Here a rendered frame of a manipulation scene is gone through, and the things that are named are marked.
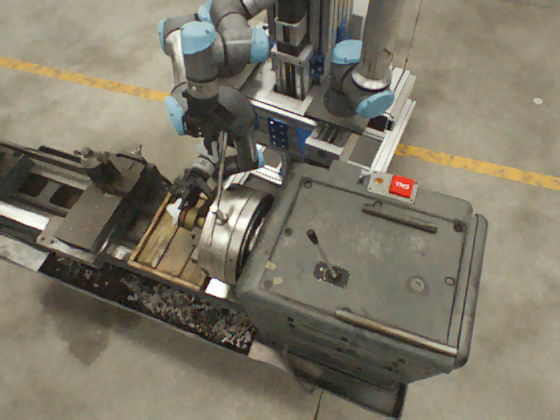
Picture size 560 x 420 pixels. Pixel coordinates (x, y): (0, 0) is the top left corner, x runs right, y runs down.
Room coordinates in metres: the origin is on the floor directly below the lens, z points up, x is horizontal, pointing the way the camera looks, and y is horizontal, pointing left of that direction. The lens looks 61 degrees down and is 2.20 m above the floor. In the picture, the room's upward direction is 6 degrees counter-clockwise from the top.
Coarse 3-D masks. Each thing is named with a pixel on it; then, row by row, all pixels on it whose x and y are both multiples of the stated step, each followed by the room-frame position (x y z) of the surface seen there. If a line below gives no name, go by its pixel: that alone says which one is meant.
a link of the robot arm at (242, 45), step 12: (228, 24) 0.79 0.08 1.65; (240, 24) 0.78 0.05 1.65; (228, 36) 0.73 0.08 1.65; (240, 36) 0.74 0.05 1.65; (252, 36) 0.74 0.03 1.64; (264, 36) 0.75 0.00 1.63; (228, 48) 0.71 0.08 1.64; (240, 48) 0.72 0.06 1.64; (252, 48) 0.72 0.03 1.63; (264, 48) 0.73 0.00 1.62; (228, 60) 0.70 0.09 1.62; (240, 60) 0.71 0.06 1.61; (252, 60) 0.72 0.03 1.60; (264, 60) 0.73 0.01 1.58
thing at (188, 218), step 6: (186, 210) 0.62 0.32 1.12; (192, 210) 0.62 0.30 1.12; (180, 216) 0.60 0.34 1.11; (186, 216) 0.60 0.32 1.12; (192, 216) 0.59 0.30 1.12; (198, 216) 0.60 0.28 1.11; (180, 222) 0.59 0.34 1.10; (186, 222) 0.58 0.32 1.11; (192, 222) 0.57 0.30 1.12; (198, 222) 0.58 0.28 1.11; (204, 222) 0.57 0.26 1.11; (186, 228) 0.57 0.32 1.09; (192, 228) 0.56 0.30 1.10
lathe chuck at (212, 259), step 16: (224, 192) 0.61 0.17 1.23; (240, 192) 0.61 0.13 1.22; (224, 208) 0.54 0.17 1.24; (240, 208) 0.54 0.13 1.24; (208, 224) 0.50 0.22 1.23; (224, 224) 0.50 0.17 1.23; (224, 240) 0.45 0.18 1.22; (208, 256) 0.43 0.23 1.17; (224, 256) 0.42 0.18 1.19; (208, 272) 0.40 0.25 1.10; (224, 272) 0.39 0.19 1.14
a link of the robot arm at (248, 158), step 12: (228, 96) 0.80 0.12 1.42; (240, 96) 0.82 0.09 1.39; (228, 108) 0.77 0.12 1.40; (240, 108) 0.79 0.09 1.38; (252, 108) 0.82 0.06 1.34; (252, 120) 0.80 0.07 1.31; (252, 132) 0.83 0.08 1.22; (240, 144) 0.82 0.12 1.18; (252, 144) 0.83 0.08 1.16; (240, 156) 0.84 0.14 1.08; (252, 156) 0.84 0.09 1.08; (240, 168) 0.85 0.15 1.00; (252, 168) 0.85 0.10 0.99
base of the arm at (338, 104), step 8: (328, 88) 0.98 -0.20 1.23; (328, 96) 0.97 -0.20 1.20; (336, 96) 0.93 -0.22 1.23; (344, 96) 0.92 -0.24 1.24; (328, 104) 0.94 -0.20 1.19; (336, 104) 0.92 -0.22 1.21; (344, 104) 0.91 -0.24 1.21; (336, 112) 0.91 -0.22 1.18; (344, 112) 0.90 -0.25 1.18; (352, 112) 0.90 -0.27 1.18
